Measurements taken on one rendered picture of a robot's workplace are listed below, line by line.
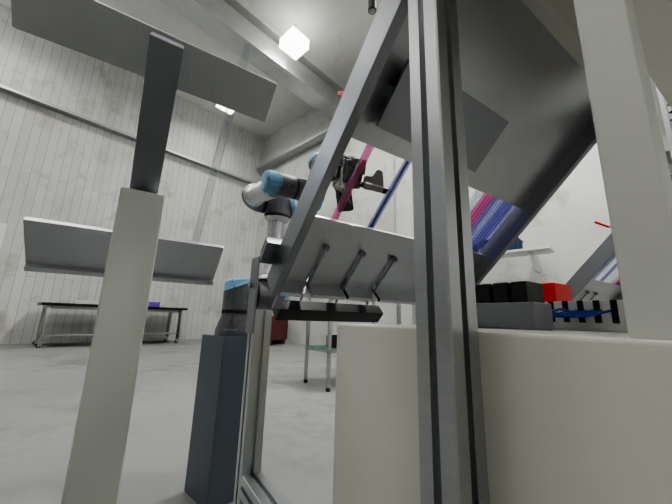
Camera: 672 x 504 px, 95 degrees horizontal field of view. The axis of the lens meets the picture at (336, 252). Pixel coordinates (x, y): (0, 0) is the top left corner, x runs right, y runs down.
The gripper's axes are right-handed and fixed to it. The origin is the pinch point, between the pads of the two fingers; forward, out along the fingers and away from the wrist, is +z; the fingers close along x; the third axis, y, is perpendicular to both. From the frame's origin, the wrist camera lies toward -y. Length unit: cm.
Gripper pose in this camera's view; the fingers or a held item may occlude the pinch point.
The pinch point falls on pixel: (368, 193)
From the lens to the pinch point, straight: 83.4
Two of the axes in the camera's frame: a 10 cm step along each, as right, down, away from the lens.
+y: 1.3, -9.1, -3.9
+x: 8.9, -0.7, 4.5
